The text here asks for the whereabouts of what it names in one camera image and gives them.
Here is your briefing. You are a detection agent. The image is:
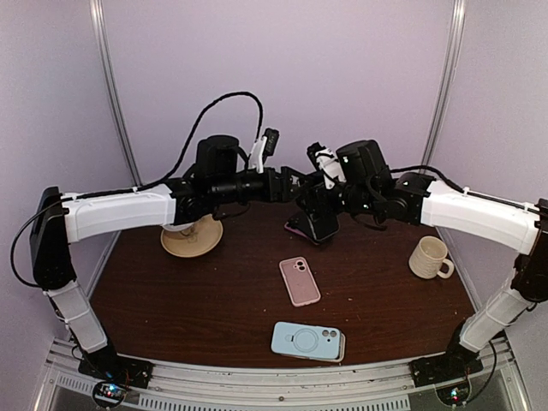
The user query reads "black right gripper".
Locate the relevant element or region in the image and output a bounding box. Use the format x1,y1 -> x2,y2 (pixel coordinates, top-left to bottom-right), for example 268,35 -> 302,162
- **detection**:
297,182 -> 378,221

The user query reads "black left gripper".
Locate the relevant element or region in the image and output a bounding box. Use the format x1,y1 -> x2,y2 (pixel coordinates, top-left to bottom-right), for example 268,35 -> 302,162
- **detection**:
212,167 -> 314,206

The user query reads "black-screen phone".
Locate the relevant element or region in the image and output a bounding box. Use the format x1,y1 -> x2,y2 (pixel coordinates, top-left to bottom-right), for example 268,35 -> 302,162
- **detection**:
307,188 -> 340,243

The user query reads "pink phone case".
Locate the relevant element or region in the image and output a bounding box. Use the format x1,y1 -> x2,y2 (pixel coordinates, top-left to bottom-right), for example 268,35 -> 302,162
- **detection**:
278,257 -> 321,307

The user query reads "light blue phone case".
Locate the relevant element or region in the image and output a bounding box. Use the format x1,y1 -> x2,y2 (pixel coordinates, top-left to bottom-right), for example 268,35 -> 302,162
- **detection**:
271,321 -> 344,351

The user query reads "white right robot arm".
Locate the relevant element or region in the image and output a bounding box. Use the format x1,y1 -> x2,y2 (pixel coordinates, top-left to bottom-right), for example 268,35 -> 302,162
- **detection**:
296,140 -> 547,378

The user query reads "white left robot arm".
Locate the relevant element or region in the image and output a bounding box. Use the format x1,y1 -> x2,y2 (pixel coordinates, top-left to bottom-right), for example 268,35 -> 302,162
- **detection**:
30,134 -> 305,380

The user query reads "purple phone bottom of stack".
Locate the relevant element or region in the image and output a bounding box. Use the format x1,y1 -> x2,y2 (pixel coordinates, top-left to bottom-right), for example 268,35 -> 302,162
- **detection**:
283,218 -> 313,241

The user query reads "cream case under stack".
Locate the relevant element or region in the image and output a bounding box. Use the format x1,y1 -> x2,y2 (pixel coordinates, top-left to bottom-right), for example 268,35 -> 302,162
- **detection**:
271,334 -> 346,363

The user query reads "beige ceramic plate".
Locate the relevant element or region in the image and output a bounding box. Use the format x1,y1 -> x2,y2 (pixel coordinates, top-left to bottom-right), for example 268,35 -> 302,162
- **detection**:
160,214 -> 223,259

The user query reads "cream ribbed mug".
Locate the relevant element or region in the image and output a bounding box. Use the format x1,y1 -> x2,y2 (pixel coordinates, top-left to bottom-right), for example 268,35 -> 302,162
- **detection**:
408,235 -> 455,279

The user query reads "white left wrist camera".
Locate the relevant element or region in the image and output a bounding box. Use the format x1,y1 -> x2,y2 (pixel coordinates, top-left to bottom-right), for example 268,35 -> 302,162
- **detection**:
248,128 -> 280,174

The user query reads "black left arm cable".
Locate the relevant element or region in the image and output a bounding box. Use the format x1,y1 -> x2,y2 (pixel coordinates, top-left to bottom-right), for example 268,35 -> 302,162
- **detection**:
136,90 -> 265,194

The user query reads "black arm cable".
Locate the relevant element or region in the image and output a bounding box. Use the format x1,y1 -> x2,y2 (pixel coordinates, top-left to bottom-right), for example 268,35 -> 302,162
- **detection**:
136,90 -> 265,194
389,165 -> 548,215

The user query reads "right aluminium frame post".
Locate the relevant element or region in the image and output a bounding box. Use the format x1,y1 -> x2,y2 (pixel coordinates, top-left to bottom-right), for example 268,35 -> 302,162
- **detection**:
420,0 -> 468,166

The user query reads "aluminium frame post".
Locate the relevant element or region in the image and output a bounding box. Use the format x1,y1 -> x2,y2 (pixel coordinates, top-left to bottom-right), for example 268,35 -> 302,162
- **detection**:
89,0 -> 142,186
420,0 -> 468,166

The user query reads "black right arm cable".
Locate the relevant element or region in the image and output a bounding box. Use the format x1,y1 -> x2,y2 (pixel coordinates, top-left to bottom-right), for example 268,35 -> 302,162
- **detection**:
389,165 -> 548,215

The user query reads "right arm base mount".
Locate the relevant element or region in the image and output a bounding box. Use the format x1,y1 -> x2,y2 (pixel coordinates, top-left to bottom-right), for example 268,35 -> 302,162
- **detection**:
409,343 -> 484,408

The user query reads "aluminium front rail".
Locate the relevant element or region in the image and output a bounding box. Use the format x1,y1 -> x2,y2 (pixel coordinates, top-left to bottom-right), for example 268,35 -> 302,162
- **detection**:
30,337 -> 532,410

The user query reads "left aluminium frame post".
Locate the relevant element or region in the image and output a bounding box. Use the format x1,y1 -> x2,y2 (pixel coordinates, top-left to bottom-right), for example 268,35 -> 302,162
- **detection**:
89,0 -> 142,186

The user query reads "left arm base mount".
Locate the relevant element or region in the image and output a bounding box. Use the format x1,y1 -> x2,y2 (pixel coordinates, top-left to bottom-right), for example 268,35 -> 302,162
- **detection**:
78,355 -> 153,409

